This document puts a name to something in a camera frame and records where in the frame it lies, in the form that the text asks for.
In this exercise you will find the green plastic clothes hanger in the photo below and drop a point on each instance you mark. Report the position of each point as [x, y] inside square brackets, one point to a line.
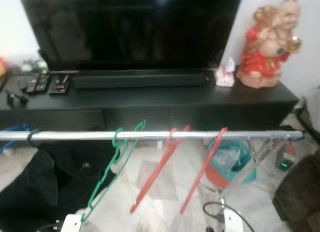
[112, 167]

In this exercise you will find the red plastic clothes hanger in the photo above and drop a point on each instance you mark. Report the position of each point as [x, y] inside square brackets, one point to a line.
[160, 167]
[202, 167]

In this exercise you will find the black clothes hanger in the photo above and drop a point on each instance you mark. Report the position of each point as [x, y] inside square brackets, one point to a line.
[30, 137]

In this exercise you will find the blue plastic clothes hanger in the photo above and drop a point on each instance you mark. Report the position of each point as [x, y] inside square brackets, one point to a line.
[12, 134]

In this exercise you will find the black power strip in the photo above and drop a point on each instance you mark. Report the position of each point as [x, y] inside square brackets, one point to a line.
[285, 159]

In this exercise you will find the dark brown fabric sofa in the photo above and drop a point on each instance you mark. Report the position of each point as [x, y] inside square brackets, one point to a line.
[297, 192]

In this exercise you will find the red gold figure statue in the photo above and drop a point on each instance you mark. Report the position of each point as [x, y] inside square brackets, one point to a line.
[270, 41]

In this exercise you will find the pink white tissue box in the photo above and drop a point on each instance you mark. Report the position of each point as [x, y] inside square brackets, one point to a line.
[225, 76]

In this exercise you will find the red bin with teal bag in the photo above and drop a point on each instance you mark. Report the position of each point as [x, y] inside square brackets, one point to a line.
[227, 162]

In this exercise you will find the black television cabinet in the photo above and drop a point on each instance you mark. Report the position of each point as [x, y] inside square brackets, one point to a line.
[150, 101]

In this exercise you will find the silver metal clothes rack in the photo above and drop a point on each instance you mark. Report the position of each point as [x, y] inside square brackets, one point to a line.
[150, 135]

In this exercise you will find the black soundbar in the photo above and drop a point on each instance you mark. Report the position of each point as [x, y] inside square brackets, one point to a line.
[140, 80]

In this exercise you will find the black flat screen television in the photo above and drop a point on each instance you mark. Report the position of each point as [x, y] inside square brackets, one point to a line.
[130, 26]

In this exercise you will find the black device with red buttons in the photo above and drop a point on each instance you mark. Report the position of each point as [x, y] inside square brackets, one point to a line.
[59, 84]

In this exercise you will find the long black remote control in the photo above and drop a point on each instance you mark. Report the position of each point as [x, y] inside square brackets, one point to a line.
[43, 83]
[33, 83]

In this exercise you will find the black phone stand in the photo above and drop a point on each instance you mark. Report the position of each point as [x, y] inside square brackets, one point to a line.
[15, 97]

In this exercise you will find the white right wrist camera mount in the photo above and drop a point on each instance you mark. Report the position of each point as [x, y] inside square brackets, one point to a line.
[232, 222]

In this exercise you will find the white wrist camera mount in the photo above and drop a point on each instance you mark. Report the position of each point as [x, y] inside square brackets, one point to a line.
[70, 223]
[232, 222]

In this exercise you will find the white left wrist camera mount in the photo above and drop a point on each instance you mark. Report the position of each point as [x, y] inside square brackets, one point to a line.
[70, 223]

